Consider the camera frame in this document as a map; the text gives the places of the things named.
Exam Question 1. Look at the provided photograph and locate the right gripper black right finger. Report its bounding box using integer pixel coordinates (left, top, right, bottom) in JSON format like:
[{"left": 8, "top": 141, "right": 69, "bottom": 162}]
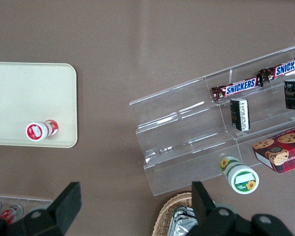
[{"left": 186, "top": 181, "right": 295, "bottom": 236}]

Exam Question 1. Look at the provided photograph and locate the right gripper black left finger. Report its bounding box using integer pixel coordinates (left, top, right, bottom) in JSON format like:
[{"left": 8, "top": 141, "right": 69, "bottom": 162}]
[{"left": 0, "top": 181, "right": 82, "bottom": 236}]

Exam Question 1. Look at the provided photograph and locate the tan wicker basket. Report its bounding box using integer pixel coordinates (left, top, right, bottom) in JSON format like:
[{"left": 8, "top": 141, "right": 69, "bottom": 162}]
[{"left": 153, "top": 191, "right": 200, "bottom": 236}]

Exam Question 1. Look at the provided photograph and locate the cream plastic tray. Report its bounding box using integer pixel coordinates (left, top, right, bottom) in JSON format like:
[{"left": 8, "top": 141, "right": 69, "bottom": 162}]
[{"left": 0, "top": 61, "right": 79, "bottom": 148}]

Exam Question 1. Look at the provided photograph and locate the silver foil snack packet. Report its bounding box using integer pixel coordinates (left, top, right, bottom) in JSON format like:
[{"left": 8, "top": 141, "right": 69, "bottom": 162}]
[{"left": 169, "top": 206, "right": 200, "bottom": 236}]

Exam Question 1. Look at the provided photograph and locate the clear acrylic can rack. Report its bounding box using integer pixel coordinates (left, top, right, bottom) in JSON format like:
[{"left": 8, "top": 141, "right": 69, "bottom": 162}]
[{"left": 0, "top": 195, "right": 54, "bottom": 217}]

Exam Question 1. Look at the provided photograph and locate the green sunflower yogurt bottle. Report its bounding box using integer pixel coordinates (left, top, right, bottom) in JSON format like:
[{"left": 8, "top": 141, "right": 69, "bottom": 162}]
[{"left": 219, "top": 156, "right": 260, "bottom": 195}]

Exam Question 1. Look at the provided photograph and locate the red capped yogurt bottle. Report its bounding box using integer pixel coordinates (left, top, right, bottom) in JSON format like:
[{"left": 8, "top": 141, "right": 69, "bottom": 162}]
[{"left": 25, "top": 119, "right": 59, "bottom": 142}]

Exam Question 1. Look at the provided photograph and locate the clear acrylic tiered shelf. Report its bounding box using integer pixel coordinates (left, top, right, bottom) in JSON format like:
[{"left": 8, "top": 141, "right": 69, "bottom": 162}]
[{"left": 128, "top": 43, "right": 295, "bottom": 197}]

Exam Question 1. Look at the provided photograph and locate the black chocolate box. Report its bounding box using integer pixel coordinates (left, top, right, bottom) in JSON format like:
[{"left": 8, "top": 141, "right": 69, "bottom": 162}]
[
  {"left": 284, "top": 78, "right": 295, "bottom": 111},
  {"left": 230, "top": 98, "right": 251, "bottom": 132}
]

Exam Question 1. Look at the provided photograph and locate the red tartan cookie box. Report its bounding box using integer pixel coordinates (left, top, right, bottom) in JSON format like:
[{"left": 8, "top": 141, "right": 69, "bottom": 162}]
[{"left": 252, "top": 123, "right": 295, "bottom": 174}]

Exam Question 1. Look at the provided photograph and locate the Snickers chocolate bar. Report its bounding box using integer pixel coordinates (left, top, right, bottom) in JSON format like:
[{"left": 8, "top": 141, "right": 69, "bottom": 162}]
[
  {"left": 257, "top": 54, "right": 295, "bottom": 84},
  {"left": 210, "top": 76, "right": 264, "bottom": 103}
]

